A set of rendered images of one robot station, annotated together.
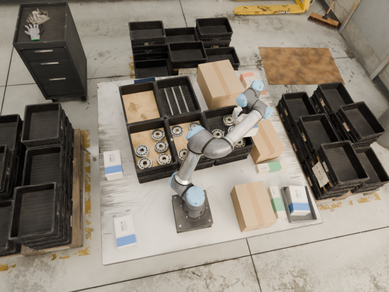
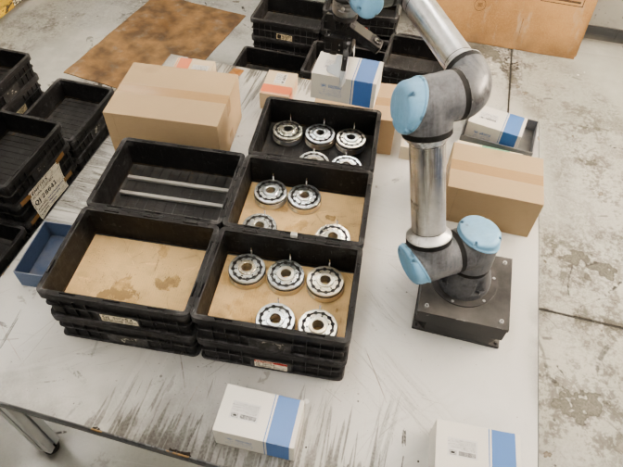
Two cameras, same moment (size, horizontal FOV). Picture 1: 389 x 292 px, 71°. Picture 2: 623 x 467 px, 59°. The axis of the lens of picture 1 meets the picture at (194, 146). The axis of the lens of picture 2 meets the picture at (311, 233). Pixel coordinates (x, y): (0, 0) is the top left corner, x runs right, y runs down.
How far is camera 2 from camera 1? 1.21 m
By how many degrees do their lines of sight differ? 33
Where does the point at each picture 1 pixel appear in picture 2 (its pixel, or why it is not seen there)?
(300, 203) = (508, 122)
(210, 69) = (134, 98)
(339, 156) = (405, 64)
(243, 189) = (463, 176)
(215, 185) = not seen: hidden behind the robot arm
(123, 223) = (456, 448)
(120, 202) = (374, 448)
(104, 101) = (16, 382)
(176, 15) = not seen: outside the picture
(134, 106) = (119, 292)
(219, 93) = (214, 112)
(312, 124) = not seen: hidden behind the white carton
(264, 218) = (533, 172)
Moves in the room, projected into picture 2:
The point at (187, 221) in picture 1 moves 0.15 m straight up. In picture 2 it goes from (493, 302) to (510, 271)
